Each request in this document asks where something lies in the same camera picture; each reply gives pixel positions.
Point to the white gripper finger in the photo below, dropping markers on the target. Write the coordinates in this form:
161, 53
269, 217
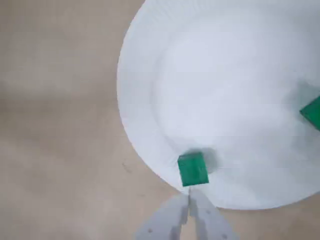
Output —
210, 222
162, 222

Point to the green cube block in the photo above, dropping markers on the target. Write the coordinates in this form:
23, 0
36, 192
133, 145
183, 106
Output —
193, 171
313, 115

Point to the white paper plate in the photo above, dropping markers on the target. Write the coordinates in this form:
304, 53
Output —
225, 87

